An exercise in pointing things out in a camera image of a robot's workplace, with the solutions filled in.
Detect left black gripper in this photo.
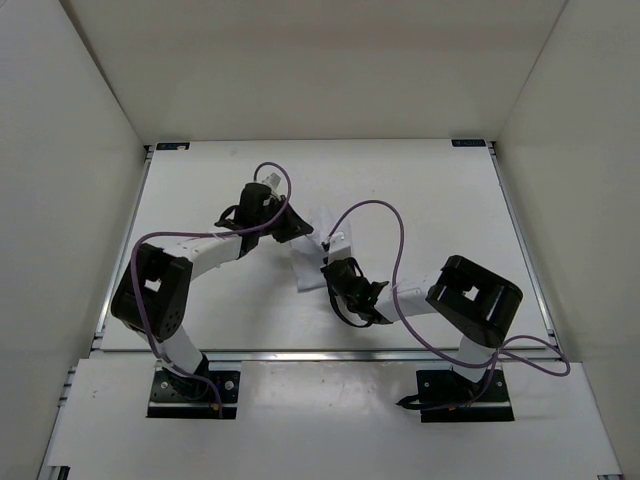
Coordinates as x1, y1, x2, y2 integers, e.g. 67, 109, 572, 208
258, 194, 313, 243

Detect white skirt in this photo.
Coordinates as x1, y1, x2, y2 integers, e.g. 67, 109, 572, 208
288, 206, 337, 292

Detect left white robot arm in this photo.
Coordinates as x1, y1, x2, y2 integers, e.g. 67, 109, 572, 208
111, 182, 314, 400

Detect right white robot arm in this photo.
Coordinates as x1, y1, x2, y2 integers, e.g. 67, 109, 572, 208
321, 255, 523, 401

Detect left blue label sticker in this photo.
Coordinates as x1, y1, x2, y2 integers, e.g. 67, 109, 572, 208
155, 142, 190, 151

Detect blue label sticker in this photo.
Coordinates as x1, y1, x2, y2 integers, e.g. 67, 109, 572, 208
451, 139, 486, 148
155, 142, 190, 151

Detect right blue label sticker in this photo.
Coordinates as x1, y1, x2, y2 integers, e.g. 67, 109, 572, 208
451, 139, 486, 148

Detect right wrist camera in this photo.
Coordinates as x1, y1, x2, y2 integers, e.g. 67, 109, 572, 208
323, 230, 352, 264

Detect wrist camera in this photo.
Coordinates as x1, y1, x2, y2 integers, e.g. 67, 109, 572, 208
262, 173, 282, 197
323, 230, 352, 264

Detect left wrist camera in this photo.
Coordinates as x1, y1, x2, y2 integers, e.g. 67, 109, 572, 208
262, 173, 282, 197

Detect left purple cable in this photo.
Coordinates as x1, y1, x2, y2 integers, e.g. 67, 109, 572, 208
130, 160, 292, 417

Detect purple cable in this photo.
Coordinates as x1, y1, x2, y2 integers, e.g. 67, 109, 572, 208
322, 199, 572, 411
130, 160, 292, 417

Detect aluminium rail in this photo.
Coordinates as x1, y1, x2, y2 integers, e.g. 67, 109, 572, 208
205, 349, 441, 362

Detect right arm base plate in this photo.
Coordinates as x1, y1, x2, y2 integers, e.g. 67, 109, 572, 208
396, 369, 515, 423

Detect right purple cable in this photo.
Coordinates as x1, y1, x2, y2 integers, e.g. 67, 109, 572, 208
322, 199, 572, 411

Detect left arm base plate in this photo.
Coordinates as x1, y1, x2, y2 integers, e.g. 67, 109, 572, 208
147, 362, 241, 420

